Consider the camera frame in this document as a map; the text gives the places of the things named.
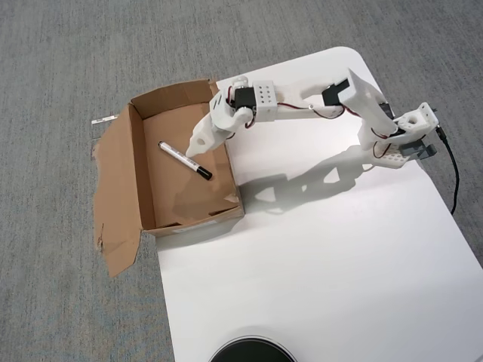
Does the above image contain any open brown cardboard box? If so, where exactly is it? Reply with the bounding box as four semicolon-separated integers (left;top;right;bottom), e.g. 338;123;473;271
91;78;246;279

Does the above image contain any black power cable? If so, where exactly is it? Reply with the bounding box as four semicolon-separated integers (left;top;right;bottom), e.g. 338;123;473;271
435;126;461;216

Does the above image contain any white marker pen black cap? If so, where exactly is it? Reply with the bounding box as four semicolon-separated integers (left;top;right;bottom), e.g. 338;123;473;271
157;140;214;181

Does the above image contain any black round object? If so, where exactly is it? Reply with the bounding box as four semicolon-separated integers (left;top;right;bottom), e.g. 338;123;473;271
208;334;297;362

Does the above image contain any grey table clamp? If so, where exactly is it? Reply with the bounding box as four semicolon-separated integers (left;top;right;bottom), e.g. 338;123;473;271
399;141;438;161

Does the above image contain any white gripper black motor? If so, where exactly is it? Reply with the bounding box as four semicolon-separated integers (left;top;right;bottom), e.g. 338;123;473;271
184;84;260;158

